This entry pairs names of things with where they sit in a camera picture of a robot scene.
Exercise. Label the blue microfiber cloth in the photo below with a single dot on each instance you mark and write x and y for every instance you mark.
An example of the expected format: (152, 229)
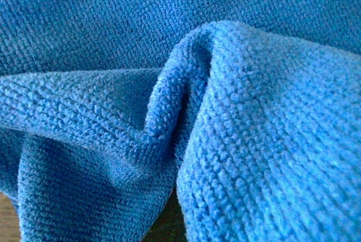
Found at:
(249, 109)

